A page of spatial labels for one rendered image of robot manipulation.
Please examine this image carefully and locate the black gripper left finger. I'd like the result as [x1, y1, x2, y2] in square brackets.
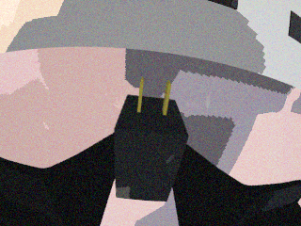
[0, 132, 116, 226]

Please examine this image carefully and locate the black two-prong plug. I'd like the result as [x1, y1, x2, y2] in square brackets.
[114, 76, 188, 202]

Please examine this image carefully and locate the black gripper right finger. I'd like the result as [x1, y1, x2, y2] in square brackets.
[172, 144, 301, 226]

